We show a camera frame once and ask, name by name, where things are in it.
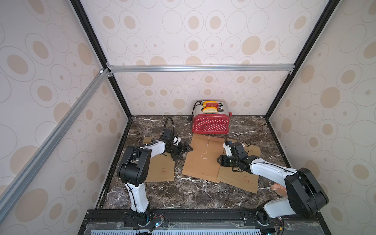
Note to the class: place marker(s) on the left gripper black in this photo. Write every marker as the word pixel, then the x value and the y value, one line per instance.
pixel 180 150

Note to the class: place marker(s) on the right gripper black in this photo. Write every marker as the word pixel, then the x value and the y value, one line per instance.
pixel 224 160

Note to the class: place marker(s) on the brown file envelope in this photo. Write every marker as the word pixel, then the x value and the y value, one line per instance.
pixel 201 162
pixel 242 180
pixel 161 168

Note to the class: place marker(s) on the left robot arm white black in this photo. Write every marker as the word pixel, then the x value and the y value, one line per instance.
pixel 134 167

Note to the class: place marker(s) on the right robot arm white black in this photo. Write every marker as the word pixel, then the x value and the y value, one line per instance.
pixel 305 196

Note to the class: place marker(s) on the red toaster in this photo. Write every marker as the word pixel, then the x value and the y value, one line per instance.
pixel 210 123

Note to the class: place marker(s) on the yellow toast front slot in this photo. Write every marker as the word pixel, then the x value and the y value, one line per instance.
pixel 210 110

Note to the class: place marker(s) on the yellow toast slot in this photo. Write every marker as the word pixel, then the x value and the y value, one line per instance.
pixel 210 104
pixel 210 110

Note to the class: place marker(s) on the yellow toast rear slot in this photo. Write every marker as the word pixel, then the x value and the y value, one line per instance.
pixel 210 104

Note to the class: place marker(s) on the clear plastic cup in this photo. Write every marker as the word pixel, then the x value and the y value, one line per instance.
pixel 117 197

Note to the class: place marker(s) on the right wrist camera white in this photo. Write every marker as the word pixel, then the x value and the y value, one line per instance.
pixel 227 148

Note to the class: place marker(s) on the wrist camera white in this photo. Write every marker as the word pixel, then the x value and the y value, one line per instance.
pixel 176 141
pixel 227 148

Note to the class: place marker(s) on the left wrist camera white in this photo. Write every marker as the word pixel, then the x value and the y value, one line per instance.
pixel 176 141

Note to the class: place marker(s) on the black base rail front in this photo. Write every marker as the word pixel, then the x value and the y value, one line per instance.
pixel 198 222

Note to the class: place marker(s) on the horizontal aluminium rail back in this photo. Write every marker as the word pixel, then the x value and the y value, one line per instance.
pixel 207 68

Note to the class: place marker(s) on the diagonal aluminium rail left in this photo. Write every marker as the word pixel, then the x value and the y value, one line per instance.
pixel 28 173

